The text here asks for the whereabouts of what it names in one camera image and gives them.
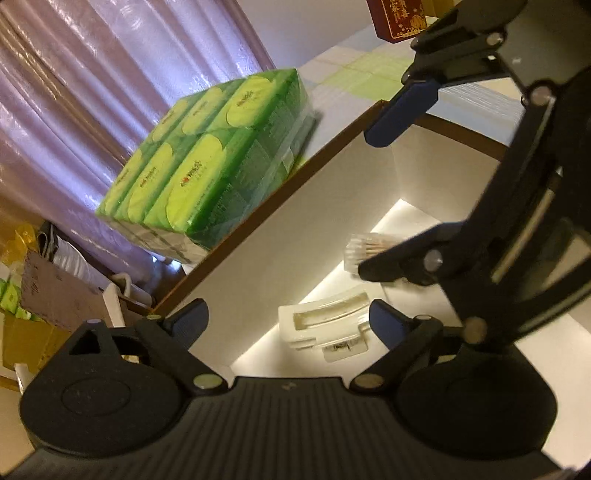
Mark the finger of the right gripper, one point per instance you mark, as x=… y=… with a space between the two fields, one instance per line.
x=416 y=259
x=459 y=48

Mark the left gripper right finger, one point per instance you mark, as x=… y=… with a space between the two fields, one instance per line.
x=409 y=342

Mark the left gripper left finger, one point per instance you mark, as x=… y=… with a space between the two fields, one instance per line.
x=167 y=342

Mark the white hair claw clip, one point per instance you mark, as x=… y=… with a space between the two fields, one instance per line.
x=335 y=325

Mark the cotton swab pack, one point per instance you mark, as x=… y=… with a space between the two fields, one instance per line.
x=364 y=246

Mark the red gold gift box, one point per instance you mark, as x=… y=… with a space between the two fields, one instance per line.
x=397 y=20

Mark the brown white storage box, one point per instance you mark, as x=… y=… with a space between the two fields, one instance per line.
x=290 y=250

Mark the plaid tablecloth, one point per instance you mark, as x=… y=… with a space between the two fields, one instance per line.
x=350 y=78

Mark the brown cardboard flap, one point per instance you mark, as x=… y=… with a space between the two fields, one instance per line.
x=58 y=297

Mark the green tissue multipack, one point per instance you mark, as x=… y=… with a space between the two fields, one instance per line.
x=211 y=160

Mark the small green tissue boxes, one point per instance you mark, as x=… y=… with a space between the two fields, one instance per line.
x=11 y=296

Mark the purple curtain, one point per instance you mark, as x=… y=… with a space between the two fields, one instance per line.
x=82 y=85

